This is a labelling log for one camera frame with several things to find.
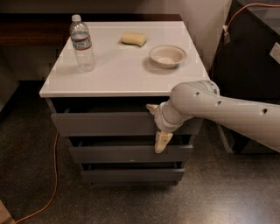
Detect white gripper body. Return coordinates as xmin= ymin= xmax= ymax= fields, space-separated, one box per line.
xmin=154 ymin=101 xmax=191 ymax=132

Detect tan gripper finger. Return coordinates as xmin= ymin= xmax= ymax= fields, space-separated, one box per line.
xmin=155 ymin=131 xmax=173 ymax=153
xmin=146 ymin=104 xmax=158 ymax=115

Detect grey top drawer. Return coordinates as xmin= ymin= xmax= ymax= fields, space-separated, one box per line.
xmin=50 ymin=105 xmax=204 ymax=137

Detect grey drawer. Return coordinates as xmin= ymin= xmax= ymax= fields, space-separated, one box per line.
xmin=50 ymin=105 xmax=204 ymax=137
xmin=69 ymin=136 xmax=193 ymax=164
xmin=80 ymin=162 xmax=185 ymax=184

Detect clear plastic water bottle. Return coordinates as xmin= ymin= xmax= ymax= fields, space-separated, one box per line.
xmin=69 ymin=14 xmax=95 ymax=72

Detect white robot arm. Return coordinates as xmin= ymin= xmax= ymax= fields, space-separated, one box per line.
xmin=146 ymin=80 xmax=280 ymax=153

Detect white top drawer cabinet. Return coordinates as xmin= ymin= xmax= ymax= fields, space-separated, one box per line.
xmin=38 ymin=20 xmax=211 ymax=186

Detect grey bottom drawer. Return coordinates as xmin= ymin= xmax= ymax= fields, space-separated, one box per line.
xmin=80 ymin=162 xmax=185 ymax=184

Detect grey middle drawer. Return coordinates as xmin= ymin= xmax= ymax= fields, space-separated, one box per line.
xmin=69 ymin=136 xmax=193 ymax=164

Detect white paper bowl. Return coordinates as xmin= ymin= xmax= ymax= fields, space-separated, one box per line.
xmin=149 ymin=45 xmax=186 ymax=69

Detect yellow sponge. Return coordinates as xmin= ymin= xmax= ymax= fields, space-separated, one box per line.
xmin=121 ymin=31 xmax=147 ymax=47

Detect dark cabinet at right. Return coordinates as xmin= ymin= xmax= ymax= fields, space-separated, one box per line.
xmin=210 ymin=0 xmax=280 ymax=155

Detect dark wooden bench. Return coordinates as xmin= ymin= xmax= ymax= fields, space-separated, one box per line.
xmin=0 ymin=13 xmax=182 ymax=47

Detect orange floor cable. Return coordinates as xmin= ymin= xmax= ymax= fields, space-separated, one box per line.
xmin=14 ymin=131 xmax=60 ymax=224

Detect orange cable at right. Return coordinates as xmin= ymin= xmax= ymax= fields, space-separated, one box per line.
xmin=209 ymin=3 xmax=280 ymax=81

